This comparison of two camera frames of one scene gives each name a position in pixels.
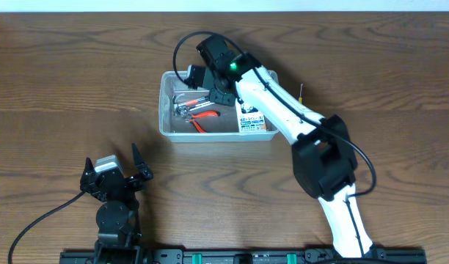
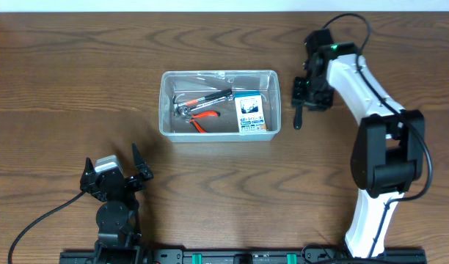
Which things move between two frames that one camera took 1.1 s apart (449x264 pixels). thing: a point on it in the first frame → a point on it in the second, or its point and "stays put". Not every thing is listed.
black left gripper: [127, 181] stays put
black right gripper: [221, 97] → [304, 95]
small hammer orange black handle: [191, 103] stays put
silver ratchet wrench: [184, 110] stays put
